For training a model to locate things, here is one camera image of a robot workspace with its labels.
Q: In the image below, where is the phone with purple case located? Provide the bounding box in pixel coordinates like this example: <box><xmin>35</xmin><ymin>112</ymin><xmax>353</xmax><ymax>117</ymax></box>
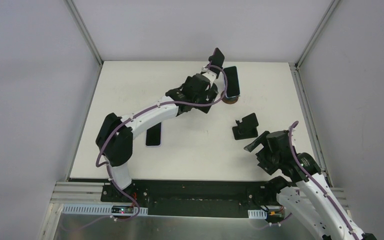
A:
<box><xmin>208</xmin><ymin>47</ymin><xmax>225</xmax><ymax>68</ymax></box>

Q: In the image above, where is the black pole phone stand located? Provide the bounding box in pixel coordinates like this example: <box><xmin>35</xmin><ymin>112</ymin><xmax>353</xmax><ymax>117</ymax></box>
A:
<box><xmin>207</xmin><ymin>56</ymin><xmax>220</xmax><ymax>102</ymax></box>

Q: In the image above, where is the brown round phone stand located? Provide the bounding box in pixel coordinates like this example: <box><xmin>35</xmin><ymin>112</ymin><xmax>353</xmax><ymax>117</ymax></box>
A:
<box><xmin>222</xmin><ymin>96</ymin><xmax>239</xmax><ymax>105</ymax></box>

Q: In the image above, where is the white cable duct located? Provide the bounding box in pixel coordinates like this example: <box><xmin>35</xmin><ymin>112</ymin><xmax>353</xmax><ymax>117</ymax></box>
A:
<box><xmin>247</xmin><ymin>209</ymin><xmax>268</xmax><ymax>220</ymax></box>
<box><xmin>61</xmin><ymin>204</ymin><xmax>149</xmax><ymax>217</ymax></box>

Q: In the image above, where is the aluminium frame post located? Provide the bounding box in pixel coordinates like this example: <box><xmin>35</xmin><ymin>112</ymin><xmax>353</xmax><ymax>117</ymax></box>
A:
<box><xmin>294</xmin><ymin>0</ymin><xmax>342</xmax><ymax>71</ymax></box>
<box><xmin>64</xmin><ymin>0</ymin><xmax>104</xmax><ymax>68</ymax></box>

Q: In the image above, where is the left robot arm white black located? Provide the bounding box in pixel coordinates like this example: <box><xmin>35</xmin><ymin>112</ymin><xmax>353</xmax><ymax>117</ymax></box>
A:
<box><xmin>95</xmin><ymin>72</ymin><xmax>218</xmax><ymax>203</ymax></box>

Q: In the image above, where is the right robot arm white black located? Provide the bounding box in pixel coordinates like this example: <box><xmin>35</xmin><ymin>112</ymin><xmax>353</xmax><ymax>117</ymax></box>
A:
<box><xmin>244</xmin><ymin>126</ymin><xmax>376</xmax><ymax>240</ymax></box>

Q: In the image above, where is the right white cable duct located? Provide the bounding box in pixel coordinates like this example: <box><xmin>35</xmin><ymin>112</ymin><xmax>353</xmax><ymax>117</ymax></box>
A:
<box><xmin>247</xmin><ymin>209</ymin><xmax>268</xmax><ymax>220</ymax></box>

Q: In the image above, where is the right aluminium frame post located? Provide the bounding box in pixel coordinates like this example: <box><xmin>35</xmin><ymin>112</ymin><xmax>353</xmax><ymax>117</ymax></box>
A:
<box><xmin>294</xmin><ymin>0</ymin><xmax>342</xmax><ymax>71</ymax></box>

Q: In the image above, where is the phone with lavender case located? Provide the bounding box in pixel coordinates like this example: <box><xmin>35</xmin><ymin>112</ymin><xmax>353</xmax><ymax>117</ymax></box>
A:
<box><xmin>145</xmin><ymin>122</ymin><xmax>162</xmax><ymax>147</ymax></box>

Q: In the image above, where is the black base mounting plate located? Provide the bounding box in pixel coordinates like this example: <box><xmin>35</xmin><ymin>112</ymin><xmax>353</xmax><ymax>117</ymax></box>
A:
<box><xmin>100</xmin><ymin>179</ymin><xmax>286</xmax><ymax>219</ymax></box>

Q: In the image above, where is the phone with blue case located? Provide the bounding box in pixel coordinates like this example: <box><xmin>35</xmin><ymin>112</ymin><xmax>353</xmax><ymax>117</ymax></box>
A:
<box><xmin>224</xmin><ymin>66</ymin><xmax>240</xmax><ymax>99</ymax></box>

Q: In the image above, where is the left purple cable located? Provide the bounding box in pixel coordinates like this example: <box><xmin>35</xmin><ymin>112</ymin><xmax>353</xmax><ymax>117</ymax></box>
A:
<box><xmin>59</xmin><ymin>64</ymin><xmax>229</xmax><ymax>232</ymax></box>

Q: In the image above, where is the black wedge phone stand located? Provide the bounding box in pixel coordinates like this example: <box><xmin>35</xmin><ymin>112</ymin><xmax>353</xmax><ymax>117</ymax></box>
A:
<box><xmin>232</xmin><ymin>113</ymin><xmax>259</xmax><ymax>141</ymax></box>

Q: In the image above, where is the aluminium front rail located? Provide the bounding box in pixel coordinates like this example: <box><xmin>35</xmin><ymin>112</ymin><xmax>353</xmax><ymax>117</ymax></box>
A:
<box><xmin>50</xmin><ymin>181</ymin><xmax>104</xmax><ymax>204</ymax></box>

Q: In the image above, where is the left aluminium frame post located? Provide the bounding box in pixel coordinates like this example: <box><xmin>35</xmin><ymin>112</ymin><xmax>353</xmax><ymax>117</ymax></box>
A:
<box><xmin>64</xmin><ymin>0</ymin><xmax>104</xmax><ymax>68</ymax></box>

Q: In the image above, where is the left white cable duct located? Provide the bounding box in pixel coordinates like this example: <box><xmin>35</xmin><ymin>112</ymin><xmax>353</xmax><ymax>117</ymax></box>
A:
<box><xmin>61</xmin><ymin>204</ymin><xmax>149</xmax><ymax>217</ymax></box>

